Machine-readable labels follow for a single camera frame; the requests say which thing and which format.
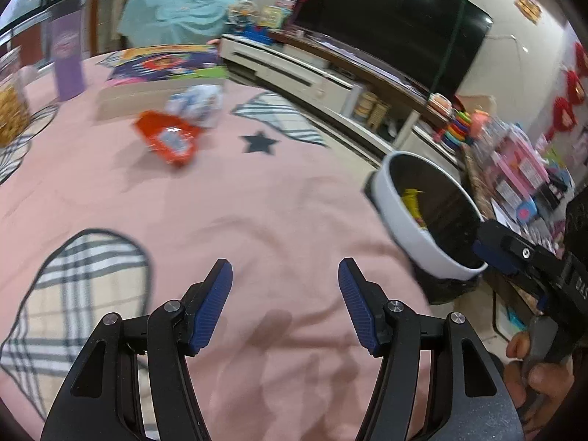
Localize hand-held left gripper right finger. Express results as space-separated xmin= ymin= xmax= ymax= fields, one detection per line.
xmin=337 ymin=258 xmax=527 ymax=441

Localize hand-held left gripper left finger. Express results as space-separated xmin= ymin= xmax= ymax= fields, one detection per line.
xmin=41 ymin=258 xmax=233 ymax=441

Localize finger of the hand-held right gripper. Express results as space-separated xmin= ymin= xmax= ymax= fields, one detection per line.
xmin=472 ymin=219 xmax=559 ymax=286

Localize white bin with black bag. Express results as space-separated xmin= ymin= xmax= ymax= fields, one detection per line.
xmin=365 ymin=151 xmax=488 ymax=306

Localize red snack packet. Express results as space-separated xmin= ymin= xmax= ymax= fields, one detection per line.
xmin=133 ymin=110 xmax=205 ymax=168

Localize person's right hand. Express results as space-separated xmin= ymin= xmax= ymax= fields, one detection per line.
xmin=503 ymin=331 xmax=582 ymax=435

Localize pink plastic toy boxes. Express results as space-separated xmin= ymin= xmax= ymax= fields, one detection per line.
xmin=478 ymin=110 xmax=580 ymax=235

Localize pink tablecloth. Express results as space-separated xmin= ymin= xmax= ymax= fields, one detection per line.
xmin=0 ymin=50 xmax=437 ymax=441

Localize metal box grater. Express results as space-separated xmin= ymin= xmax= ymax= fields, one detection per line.
xmin=367 ymin=101 xmax=391 ymax=132

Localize yellow stacked cups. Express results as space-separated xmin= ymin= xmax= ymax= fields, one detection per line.
xmin=354 ymin=92 xmax=375 ymax=120

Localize white and blue wrapper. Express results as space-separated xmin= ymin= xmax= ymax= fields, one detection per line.
xmin=168 ymin=83 xmax=223 ymax=127

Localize colourful printed box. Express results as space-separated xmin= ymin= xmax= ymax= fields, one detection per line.
xmin=97 ymin=45 xmax=229 ymax=122

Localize white television cabinet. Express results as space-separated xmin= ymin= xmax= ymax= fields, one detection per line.
xmin=219 ymin=32 xmax=465 ymax=166

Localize black flat television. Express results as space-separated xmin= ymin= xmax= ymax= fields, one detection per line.
xmin=291 ymin=0 xmax=494 ymax=97

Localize blue toy base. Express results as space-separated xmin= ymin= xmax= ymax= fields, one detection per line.
xmin=241 ymin=25 xmax=269 ymax=45

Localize clear snack jar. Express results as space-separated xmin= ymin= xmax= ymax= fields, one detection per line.
xmin=0 ymin=46 xmax=33 ymax=148

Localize purple bottle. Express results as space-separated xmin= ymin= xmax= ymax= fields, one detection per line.
xmin=48 ymin=14 xmax=86 ymax=102

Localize ferris wheel toy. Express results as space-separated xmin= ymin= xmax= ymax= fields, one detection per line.
xmin=227 ymin=0 xmax=260 ymax=33

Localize teal cover cloth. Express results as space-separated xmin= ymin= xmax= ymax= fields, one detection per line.
xmin=118 ymin=0 xmax=240 ymax=47

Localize colourful toy box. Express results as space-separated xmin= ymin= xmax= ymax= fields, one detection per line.
xmin=259 ymin=4 xmax=286 ymax=28

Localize rainbow stacking ring toy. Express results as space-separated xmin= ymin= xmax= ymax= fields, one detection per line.
xmin=436 ymin=110 xmax=474 ymax=148

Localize red paper wall decorations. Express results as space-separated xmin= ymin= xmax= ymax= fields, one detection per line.
xmin=546 ymin=41 xmax=588 ymax=143

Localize green cord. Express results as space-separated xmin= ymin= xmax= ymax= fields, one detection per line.
xmin=429 ymin=0 xmax=465 ymax=95

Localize round gold wall decoration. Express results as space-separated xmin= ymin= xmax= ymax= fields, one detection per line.
xmin=514 ymin=0 xmax=543 ymax=26

